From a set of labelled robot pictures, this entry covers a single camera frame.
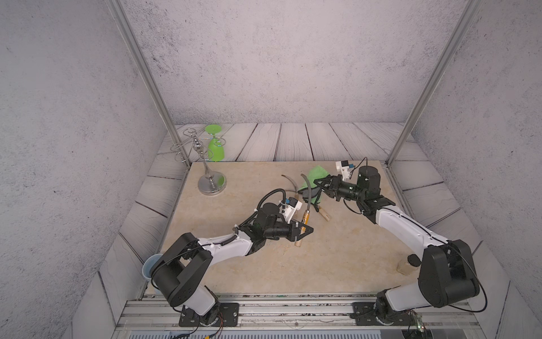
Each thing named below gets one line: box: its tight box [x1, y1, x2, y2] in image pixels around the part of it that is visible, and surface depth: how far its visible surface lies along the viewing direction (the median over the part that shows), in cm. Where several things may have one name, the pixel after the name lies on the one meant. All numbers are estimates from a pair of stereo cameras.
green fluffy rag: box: [297, 165, 330, 205], surface depth 81 cm
